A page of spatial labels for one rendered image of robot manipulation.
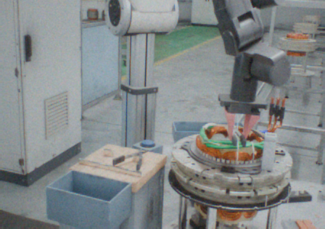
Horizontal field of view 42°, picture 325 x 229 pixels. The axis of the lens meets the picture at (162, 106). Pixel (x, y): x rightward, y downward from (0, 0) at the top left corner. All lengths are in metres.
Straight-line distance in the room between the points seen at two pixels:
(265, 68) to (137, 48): 0.67
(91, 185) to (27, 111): 2.19
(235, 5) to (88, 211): 0.55
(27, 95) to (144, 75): 1.83
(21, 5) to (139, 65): 1.75
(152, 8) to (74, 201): 0.70
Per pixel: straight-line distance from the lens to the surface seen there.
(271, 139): 1.06
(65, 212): 1.03
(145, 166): 1.13
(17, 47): 3.14
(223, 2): 0.89
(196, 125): 1.51
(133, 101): 1.49
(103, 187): 1.08
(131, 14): 1.39
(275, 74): 0.88
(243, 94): 0.94
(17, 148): 3.37
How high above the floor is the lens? 1.52
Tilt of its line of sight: 16 degrees down
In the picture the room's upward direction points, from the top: 3 degrees clockwise
